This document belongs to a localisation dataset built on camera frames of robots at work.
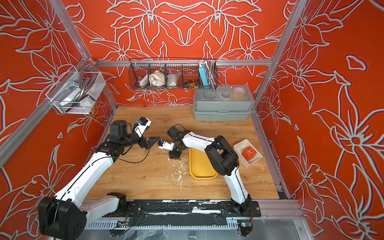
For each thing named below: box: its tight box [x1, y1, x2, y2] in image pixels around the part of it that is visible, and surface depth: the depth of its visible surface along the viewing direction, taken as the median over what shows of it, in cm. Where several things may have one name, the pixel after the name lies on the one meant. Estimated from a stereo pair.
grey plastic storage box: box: [193, 84, 255, 122], surface depth 103 cm
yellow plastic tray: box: [189, 147, 219, 179], surface depth 89 cm
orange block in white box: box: [241, 146, 257, 162], surface depth 89 cm
